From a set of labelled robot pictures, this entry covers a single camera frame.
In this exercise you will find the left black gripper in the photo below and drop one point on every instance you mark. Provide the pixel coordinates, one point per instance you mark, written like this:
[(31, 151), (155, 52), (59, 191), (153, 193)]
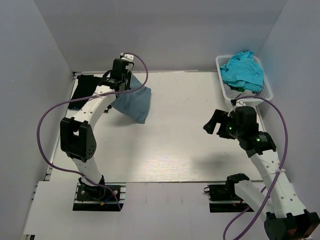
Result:
[(127, 87)]

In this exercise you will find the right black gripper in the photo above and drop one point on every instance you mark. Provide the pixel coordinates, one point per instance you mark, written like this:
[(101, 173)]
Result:
[(221, 117)]

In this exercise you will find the grey-blue t-shirt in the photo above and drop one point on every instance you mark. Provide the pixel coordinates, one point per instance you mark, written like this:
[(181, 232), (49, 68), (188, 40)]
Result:
[(135, 105)]

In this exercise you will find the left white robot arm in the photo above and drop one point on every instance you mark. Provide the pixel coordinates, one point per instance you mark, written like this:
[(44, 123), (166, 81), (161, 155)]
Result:
[(77, 139)]

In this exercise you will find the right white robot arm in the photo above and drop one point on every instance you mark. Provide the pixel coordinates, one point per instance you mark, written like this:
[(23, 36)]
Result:
[(283, 215)]

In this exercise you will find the grey t-shirt in basket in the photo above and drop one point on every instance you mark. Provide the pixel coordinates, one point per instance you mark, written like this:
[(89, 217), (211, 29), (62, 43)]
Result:
[(232, 94)]

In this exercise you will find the green item in basket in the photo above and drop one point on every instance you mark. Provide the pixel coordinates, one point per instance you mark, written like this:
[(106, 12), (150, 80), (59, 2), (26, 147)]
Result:
[(238, 89)]

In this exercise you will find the folded black t-shirt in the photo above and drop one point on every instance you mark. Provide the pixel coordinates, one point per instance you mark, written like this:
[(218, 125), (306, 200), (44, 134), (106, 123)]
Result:
[(86, 86)]

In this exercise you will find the turquoise t-shirt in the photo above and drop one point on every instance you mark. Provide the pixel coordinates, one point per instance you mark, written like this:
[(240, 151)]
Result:
[(241, 71)]

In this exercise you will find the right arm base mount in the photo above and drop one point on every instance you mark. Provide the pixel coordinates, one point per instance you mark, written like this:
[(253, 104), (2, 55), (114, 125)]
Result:
[(220, 200)]

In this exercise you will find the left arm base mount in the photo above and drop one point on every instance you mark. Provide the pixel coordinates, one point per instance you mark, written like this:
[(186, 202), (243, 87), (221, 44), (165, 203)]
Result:
[(85, 201)]

